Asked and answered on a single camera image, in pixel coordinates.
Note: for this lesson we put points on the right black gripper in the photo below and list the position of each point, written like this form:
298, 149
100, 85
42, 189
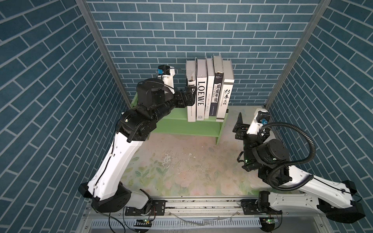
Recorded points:
243, 127

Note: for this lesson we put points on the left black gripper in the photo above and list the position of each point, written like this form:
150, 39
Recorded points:
189, 99

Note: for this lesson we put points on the green two-tier shelf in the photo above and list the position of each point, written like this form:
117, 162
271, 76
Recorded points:
176, 123

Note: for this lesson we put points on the large white black-spine book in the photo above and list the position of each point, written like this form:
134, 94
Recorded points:
225, 91

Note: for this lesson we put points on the white book with barcode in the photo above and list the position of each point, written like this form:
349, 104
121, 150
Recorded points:
191, 74

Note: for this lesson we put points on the white La Dame aux camelias book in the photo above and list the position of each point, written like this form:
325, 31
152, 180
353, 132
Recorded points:
210, 83

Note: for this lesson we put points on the white Loewe Foundation Craft Prize book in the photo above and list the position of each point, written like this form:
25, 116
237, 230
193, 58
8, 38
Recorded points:
201, 89

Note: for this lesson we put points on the Chinese book with man portrait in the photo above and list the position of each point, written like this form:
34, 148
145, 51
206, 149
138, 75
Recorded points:
218, 78

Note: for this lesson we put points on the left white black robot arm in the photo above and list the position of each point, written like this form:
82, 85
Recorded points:
155, 101

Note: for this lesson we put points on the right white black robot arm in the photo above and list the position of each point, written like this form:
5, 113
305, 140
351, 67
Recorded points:
295, 189

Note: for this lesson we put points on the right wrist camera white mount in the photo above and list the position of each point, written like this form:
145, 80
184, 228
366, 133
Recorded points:
261, 117

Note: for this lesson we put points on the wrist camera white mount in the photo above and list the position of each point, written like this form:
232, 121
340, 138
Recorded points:
166, 74
261, 117

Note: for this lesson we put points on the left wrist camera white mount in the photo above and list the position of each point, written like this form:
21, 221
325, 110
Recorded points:
166, 74

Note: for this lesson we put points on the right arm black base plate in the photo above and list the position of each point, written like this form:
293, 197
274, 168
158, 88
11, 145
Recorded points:
249, 207

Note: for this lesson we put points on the aluminium mounting rail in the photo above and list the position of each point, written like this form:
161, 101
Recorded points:
204, 207

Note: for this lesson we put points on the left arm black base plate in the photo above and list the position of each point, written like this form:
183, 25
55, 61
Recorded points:
154, 208

